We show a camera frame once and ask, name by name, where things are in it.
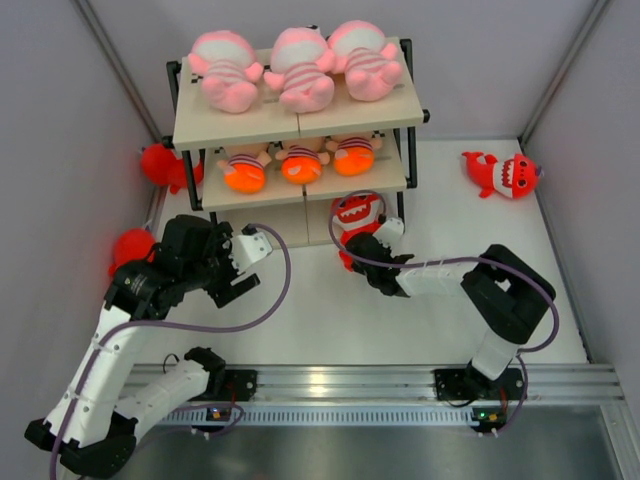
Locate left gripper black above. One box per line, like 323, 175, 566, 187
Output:
180, 223, 258, 307

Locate red shark plush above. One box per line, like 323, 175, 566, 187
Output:
332, 194, 387, 249
461, 151, 543, 200

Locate pink striped plush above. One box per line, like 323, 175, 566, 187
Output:
264, 27, 335, 114
187, 30, 264, 114

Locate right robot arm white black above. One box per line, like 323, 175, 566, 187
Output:
340, 233, 560, 402

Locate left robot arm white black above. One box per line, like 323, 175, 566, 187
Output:
25, 215, 272, 479

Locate beige three-tier shelf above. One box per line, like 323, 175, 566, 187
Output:
164, 38, 429, 246

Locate pink plush right top shelf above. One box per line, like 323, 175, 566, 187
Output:
327, 20, 403, 102

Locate orange doll left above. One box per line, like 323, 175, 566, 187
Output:
216, 151, 272, 194

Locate orange doll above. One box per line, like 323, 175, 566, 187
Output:
325, 136, 383, 176
275, 145, 330, 185
216, 151, 272, 194

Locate orange doll middle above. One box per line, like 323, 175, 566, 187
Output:
275, 145, 330, 185

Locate orange doll right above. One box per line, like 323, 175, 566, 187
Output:
325, 136, 383, 176

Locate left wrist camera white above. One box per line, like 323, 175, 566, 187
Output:
229, 231, 273, 272

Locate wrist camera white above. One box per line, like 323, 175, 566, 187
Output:
373, 217, 405, 248
229, 231, 273, 272

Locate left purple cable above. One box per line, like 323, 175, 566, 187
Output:
47, 222, 292, 479

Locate purple cable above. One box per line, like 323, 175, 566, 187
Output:
327, 191, 560, 354
47, 222, 292, 479

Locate slotted cable duct grey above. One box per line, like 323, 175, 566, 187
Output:
160, 405, 504, 427

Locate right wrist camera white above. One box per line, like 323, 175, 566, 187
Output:
373, 217, 405, 248

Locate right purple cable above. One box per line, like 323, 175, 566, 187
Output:
327, 191, 560, 354

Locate aluminium rail base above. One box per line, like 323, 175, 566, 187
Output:
119, 363, 624, 404

